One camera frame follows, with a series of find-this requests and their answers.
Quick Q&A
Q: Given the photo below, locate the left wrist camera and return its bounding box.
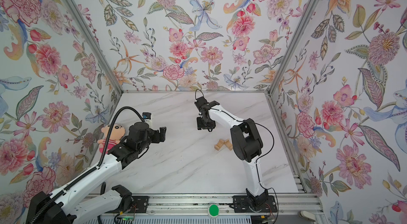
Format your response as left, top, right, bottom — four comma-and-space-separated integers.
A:
143, 112, 153, 129

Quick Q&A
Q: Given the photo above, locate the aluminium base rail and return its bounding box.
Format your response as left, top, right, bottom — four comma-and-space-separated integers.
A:
128, 193, 323, 217

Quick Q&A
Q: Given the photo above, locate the wood arch block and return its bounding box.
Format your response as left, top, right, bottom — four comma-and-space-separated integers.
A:
214, 139, 225, 151
224, 140, 233, 151

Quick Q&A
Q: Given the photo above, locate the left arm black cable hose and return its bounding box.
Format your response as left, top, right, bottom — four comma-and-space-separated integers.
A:
28, 106, 145, 224

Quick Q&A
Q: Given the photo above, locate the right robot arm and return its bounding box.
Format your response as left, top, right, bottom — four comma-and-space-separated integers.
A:
196, 101, 269, 212

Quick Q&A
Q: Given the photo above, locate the green round button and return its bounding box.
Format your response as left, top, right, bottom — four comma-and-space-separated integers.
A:
208, 204, 220, 218

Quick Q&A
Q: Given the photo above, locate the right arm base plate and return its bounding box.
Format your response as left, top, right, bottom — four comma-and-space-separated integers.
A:
231, 195, 278, 214

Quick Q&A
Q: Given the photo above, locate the pink plush doll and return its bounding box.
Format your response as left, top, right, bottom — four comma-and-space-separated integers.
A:
97, 124, 126, 154

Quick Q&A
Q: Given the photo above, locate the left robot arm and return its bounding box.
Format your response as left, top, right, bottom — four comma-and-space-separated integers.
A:
27, 122, 167, 224

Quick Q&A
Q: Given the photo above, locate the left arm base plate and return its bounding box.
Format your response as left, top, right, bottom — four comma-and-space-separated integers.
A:
104, 195, 149, 214

